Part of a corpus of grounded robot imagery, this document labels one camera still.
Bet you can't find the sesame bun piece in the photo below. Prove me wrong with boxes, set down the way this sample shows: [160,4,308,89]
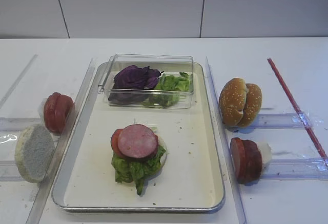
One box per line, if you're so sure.
[237,84,262,127]
[219,78,248,126]

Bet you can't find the bottom bun on tray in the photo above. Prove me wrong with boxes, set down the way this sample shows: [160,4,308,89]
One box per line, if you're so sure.
[150,127,168,174]

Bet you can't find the clear rack lower left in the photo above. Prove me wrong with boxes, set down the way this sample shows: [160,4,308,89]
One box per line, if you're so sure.
[0,160,24,181]

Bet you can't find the tomato slices left rack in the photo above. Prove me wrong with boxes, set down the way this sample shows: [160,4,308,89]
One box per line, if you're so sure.
[44,92,74,134]

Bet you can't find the pink meat patty slice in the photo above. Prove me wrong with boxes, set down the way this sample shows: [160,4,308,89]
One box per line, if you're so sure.
[117,124,159,159]

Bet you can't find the clear plastic rail right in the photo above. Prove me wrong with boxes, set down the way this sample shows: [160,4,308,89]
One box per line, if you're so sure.
[206,56,248,223]

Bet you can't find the dark red sausage slice rear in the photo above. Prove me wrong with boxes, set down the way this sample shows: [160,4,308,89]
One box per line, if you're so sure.
[242,140,263,184]

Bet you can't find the clear plastic container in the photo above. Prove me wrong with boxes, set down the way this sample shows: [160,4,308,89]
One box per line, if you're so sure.
[99,54,194,109]

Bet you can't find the white onion piece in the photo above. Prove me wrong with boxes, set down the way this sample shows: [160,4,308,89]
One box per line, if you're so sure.
[257,142,272,168]

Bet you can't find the metal baking tray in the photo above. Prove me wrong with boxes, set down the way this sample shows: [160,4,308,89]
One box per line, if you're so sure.
[52,64,225,212]

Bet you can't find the purple cabbage leaves in container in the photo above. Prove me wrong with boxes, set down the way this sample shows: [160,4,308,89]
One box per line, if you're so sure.
[108,65,162,105]

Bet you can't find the dark red sausage slice front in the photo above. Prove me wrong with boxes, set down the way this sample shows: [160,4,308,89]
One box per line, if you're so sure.
[230,137,246,184]

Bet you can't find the clear plastic rail left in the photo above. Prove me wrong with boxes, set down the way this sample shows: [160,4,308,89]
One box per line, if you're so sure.
[26,59,95,224]

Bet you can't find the tomato slice on stack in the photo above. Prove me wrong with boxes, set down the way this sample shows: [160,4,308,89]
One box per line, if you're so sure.
[111,129,125,158]

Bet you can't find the red straw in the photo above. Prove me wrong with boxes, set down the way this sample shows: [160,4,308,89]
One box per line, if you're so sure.
[267,58,327,164]

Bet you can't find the sesame bun left piece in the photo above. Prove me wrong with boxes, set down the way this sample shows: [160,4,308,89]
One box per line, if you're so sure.
[219,78,248,126]

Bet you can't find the clear rack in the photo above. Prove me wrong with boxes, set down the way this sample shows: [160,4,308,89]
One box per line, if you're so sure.
[261,158,327,180]
[0,160,24,181]
[226,113,313,129]
[0,118,43,132]

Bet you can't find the dark red sausage slice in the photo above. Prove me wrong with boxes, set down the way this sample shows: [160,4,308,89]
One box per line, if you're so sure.
[230,137,246,184]
[242,140,263,184]

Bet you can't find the clear rack lower right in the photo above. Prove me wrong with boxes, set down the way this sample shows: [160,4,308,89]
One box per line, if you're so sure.
[261,158,327,180]

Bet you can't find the green lettuce in container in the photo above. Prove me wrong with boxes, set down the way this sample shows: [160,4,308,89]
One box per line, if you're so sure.
[142,72,191,108]

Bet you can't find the white bun half left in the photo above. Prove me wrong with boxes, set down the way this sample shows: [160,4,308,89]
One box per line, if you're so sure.
[14,124,55,183]

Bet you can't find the clear plastic rail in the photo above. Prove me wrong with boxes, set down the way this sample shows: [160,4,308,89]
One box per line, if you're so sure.
[26,59,95,224]
[206,56,248,223]

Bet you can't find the sesame bun right piece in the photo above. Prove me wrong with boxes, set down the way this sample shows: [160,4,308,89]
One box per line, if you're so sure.
[237,84,262,127]

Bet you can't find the clear rack upper right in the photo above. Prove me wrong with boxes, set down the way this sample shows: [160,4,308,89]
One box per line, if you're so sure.
[226,113,313,129]

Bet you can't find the clear rack upper left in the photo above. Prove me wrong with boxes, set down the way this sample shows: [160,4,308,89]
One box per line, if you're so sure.
[0,118,43,132]

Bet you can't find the green lettuce on stack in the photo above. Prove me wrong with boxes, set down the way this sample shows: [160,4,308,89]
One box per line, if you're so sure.
[111,148,164,196]

